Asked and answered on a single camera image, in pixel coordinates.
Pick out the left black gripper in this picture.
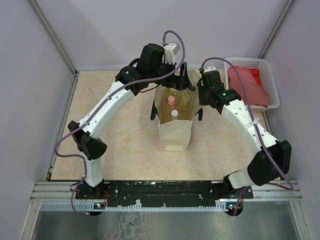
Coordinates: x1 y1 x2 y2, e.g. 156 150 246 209
149 58 192 91

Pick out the pink cap orange bottle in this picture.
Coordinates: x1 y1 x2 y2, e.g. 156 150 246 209
162 95 179 111

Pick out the beige canvas bag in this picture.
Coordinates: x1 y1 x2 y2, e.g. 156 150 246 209
149 68 204 152

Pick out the amber bottle white cap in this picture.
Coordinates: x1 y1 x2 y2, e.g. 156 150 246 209
163 109 186 124

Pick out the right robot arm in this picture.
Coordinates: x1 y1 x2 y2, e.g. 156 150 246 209
197 69 292 198

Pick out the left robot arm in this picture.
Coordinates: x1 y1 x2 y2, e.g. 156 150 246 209
68 42 196 199

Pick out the pink red cloth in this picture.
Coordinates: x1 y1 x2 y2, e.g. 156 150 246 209
227 66 269 108

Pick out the white plastic basket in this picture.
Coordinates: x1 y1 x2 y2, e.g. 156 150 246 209
226 57 280 112

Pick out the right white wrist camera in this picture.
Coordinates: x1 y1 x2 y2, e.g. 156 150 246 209
199 65 217 74

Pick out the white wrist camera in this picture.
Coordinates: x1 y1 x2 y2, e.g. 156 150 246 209
162 42 181 65
199 65 217 74

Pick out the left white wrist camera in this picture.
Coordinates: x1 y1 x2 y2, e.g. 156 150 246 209
162 42 181 65

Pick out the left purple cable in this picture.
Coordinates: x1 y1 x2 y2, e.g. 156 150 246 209
54 30 186 218

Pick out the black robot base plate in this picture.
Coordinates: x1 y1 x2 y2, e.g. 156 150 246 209
71 180 253 216

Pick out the aluminium rail frame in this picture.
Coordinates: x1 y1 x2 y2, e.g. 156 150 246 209
31 180 302 216

